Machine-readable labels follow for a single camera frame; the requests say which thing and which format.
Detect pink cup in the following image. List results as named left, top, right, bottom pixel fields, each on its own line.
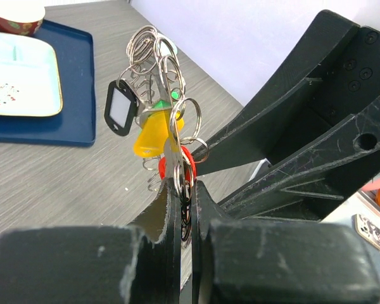
left=362, top=176, right=380, bottom=191

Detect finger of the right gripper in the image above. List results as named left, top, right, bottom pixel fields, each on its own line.
left=219, top=95, right=380, bottom=219
left=194, top=9, right=380, bottom=175

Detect dark blue tray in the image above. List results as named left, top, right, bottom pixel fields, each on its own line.
left=0, top=20, right=96, bottom=147

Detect brown paper cup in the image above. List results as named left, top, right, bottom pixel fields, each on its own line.
left=0, top=0, right=46, bottom=36

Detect black key tag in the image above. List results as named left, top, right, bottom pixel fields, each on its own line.
left=104, top=80, right=138, bottom=137

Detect yellow key tag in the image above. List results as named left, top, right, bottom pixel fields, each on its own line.
left=133, top=110, right=170, bottom=158

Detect red key tag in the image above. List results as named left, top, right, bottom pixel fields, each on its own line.
left=158, top=146, right=196, bottom=186

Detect phone with patterned case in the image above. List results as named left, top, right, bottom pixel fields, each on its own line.
left=353, top=214, right=380, bottom=251

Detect green key tag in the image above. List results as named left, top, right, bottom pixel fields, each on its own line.
left=151, top=91, right=179, bottom=109

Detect light green rectangular plate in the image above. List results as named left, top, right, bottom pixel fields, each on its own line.
left=0, top=32, right=63, bottom=117

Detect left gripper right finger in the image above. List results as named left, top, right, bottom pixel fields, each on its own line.
left=192, top=181, right=380, bottom=303

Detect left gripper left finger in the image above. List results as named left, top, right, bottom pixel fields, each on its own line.
left=0, top=179, right=181, bottom=303

